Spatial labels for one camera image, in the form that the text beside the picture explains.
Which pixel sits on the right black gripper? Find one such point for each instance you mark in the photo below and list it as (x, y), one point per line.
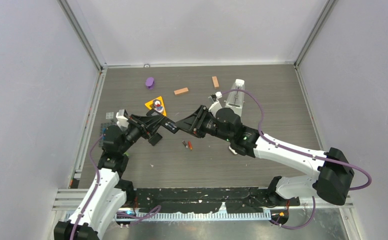
(193, 125)

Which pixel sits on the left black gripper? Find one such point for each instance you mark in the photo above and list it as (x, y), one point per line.
(147, 125)

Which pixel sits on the black remote battery cover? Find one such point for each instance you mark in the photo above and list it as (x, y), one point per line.
(153, 140)

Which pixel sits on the black remote control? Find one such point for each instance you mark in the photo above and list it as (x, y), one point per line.
(165, 122)

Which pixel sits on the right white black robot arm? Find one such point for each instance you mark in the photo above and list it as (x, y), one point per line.
(326, 174)

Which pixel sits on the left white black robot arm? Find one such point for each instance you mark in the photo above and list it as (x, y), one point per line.
(108, 191)

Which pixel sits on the yellow triangular toy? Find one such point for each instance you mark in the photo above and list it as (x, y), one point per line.
(157, 104)

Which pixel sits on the purple plastic cap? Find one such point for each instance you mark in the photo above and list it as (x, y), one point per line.
(150, 83)

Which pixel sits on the small clear grey tile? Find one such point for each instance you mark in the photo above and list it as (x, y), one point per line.
(109, 115)

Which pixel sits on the white printed card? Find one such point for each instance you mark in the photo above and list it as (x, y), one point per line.
(232, 151)

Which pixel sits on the grey building plate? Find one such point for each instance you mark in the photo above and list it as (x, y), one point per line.
(104, 126)

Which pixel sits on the white metronome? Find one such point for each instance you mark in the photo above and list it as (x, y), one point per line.
(235, 98)

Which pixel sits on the upright orange wooden block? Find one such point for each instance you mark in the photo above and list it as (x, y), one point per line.
(215, 82)

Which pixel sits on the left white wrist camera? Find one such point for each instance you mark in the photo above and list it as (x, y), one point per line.
(122, 118)

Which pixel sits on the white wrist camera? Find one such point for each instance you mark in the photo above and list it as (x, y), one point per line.
(122, 118)
(216, 105)

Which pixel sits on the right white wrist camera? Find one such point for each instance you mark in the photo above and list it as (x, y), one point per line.
(216, 105)

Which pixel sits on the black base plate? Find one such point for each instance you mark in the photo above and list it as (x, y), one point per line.
(204, 200)

